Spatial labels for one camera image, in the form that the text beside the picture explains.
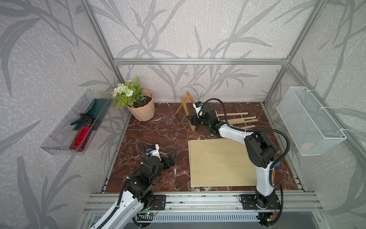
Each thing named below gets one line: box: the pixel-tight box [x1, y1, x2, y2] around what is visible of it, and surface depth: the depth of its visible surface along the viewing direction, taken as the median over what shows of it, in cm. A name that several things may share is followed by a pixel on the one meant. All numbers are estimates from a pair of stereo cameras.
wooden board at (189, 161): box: [187, 139, 192, 188], surface depth 90 cm
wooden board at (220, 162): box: [187, 138, 258, 188], surface depth 87 cm
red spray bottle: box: [69, 113, 96, 153], surface depth 61 cm
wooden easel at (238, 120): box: [214, 110, 259, 129], surface depth 113 cm
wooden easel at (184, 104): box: [174, 91, 197, 132], surface depth 96 cm
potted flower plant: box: [111, 76, 155, 122], surface depth 91 cm
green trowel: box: [72, 98, 113, 132], surface depth 68 cm
